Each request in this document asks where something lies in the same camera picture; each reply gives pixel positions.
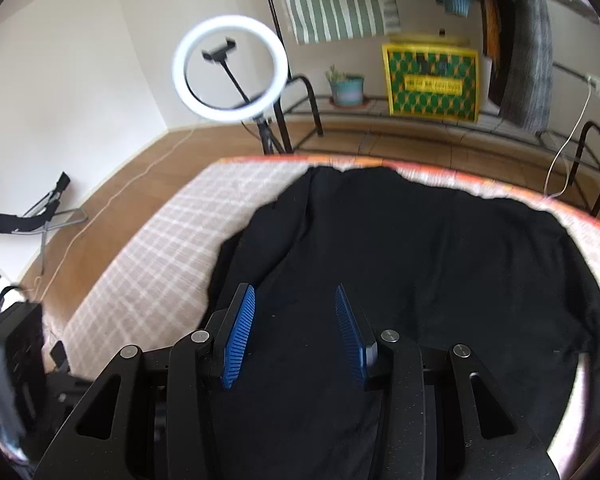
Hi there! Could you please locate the yellow green patterned bag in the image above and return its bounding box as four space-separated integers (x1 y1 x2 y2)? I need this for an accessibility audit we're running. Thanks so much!
381 42 480 122

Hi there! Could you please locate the pink plaid bed blanket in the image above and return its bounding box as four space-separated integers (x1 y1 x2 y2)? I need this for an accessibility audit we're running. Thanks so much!
59 156 600 480

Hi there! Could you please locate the black folding stand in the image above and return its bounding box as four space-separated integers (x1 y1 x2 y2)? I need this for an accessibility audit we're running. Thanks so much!
0 172 88 270

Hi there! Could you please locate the potted plant teal pot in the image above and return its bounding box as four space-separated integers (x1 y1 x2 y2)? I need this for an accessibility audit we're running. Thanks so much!
325 65 364 107

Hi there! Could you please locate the black metal clothes rack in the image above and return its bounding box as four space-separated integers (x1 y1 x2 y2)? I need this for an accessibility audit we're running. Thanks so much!
255 0 600 219

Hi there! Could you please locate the black sweater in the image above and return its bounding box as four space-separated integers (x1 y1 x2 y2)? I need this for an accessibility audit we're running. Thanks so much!
208 167 600 479

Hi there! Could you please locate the white cable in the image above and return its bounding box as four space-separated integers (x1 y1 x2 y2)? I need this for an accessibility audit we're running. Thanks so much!
543 16 600 200

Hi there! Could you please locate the white ring light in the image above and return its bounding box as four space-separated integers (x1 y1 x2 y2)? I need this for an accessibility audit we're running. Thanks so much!
171 14 290 156

